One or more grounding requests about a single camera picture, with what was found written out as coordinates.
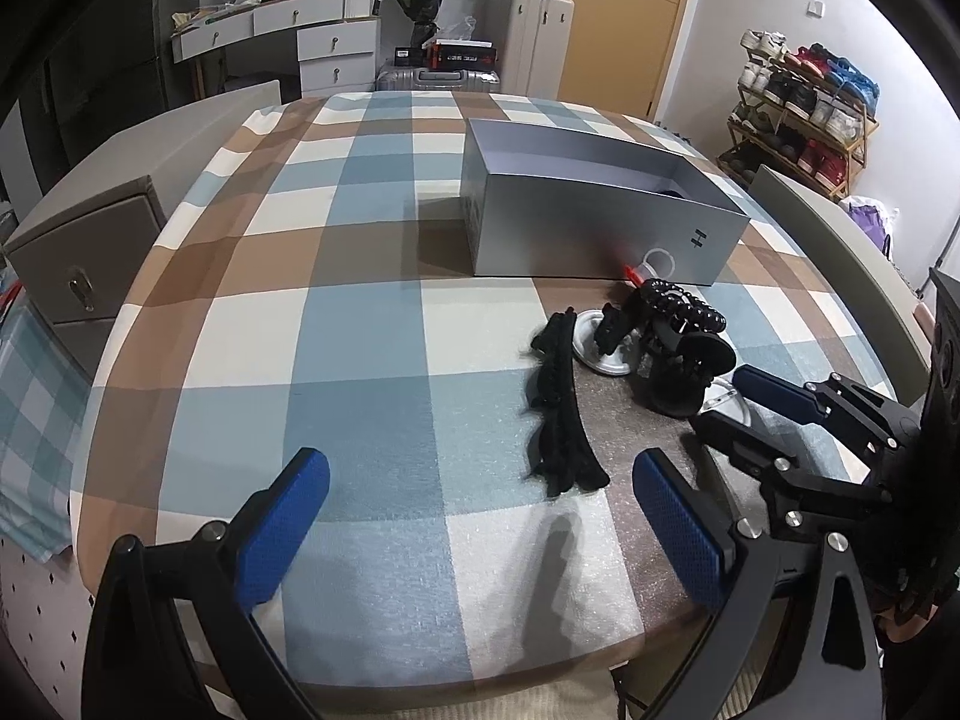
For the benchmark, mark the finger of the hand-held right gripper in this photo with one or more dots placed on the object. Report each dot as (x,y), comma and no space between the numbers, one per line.
(772,390)
(750,454)

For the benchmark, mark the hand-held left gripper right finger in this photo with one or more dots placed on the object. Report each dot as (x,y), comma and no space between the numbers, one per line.
(675,521)

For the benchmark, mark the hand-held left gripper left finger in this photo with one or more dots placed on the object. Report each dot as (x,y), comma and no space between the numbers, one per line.
(289,525)

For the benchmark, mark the small black hair claw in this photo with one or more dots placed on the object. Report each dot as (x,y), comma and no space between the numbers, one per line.
(611,326)

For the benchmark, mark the grey cardboard box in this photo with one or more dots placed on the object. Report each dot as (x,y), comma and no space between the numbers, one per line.
(585,232)

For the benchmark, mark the checkered tablecloth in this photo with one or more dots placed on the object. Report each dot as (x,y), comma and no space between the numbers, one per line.
(360,405)

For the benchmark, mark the purple bag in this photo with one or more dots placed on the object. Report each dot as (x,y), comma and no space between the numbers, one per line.
(870,223)

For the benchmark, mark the person's cream clothing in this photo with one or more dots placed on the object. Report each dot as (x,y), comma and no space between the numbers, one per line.
(540,701)

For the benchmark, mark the wooden shoe rack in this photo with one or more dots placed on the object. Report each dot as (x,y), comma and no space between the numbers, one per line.
(856,159)

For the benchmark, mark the white dotted cloth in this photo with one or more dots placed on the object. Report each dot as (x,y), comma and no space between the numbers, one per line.
(45,615)

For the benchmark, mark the blue plaid cloth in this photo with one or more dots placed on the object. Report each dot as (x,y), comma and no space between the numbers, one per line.
(30,427)

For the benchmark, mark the rows of shoes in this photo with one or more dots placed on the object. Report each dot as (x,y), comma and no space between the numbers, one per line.
(832,116)

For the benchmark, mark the grey nightstand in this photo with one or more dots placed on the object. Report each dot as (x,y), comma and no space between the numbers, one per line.
(82,270)

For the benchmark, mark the wooden door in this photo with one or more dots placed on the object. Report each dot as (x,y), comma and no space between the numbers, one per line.
(637,22)

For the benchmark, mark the white suitcase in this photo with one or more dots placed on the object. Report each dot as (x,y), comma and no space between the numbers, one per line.
(529,37)

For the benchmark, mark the silver suitcase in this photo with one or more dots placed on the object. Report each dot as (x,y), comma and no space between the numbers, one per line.
(439,80)

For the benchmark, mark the black and red shoebox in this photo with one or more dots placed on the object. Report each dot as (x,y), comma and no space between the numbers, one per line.
(461,54)

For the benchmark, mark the white dressing desk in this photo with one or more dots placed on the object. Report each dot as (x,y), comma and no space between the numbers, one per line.
(330,45)

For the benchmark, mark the small black box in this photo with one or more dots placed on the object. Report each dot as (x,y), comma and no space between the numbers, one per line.
(409,56)

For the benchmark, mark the dark curtain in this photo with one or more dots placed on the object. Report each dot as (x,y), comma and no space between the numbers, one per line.
(82,67)

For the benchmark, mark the black wrapped bouquet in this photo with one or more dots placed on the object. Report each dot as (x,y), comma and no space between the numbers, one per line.
(418,4)

